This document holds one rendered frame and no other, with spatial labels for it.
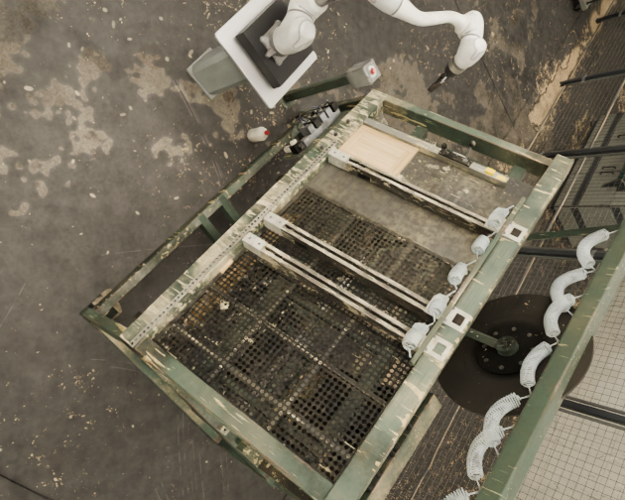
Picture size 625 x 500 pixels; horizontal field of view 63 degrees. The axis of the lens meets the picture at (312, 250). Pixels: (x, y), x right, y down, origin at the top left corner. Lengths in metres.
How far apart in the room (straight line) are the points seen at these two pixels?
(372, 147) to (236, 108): 1.14
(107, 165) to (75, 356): 1.18
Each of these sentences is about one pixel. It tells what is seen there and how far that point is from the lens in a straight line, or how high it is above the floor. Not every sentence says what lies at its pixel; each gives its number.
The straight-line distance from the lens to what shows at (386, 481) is 2.44.
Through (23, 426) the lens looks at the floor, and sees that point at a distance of 3.52.
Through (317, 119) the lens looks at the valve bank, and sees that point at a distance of 3.26.
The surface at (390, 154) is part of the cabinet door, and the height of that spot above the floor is 1.13.
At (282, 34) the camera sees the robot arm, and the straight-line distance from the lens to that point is 2.94.
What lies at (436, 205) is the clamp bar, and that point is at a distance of 2.83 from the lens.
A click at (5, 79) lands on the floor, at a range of 3.37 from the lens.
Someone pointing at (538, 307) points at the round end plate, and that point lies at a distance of 3.04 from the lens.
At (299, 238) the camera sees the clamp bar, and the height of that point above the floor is 1.13.
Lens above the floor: 3.26
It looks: 51 degrees down
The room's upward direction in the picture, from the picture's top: 96 degrees clockwise
